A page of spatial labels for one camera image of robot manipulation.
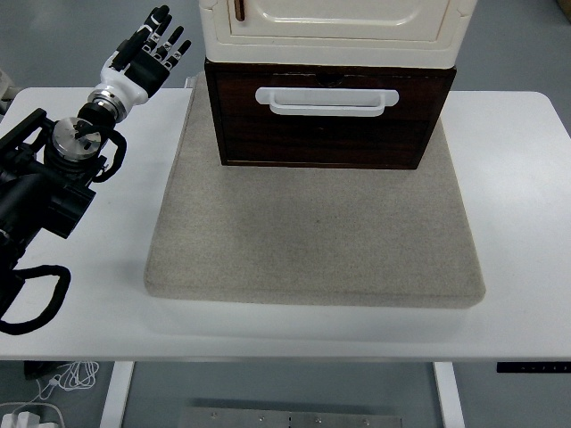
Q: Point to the beige grey table mat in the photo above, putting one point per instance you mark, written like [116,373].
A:
[312,232]

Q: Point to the brown wooden door knob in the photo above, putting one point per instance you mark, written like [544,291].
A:
[239,9]

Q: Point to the dark wooden drawer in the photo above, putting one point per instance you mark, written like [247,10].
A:
[415,102]

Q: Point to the dark wooden drawer housing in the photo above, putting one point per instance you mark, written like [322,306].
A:
[312,142]

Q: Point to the white table leg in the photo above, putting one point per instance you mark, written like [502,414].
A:
[448,392]
[117,392]

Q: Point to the black table control panel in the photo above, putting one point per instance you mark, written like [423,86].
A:
[535,367]

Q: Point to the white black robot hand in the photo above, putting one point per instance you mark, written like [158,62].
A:
[127,84]

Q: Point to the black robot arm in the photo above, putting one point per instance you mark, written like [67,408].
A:
[27,191]

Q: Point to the grey metal plate with screws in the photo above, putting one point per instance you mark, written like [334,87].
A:
[290,419]

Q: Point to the brown cardboard box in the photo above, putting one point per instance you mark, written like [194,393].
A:
[564,6]

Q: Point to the white power adapter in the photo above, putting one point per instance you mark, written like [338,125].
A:
[27,419]

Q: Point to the small white table bracket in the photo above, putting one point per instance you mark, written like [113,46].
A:
[191,83]

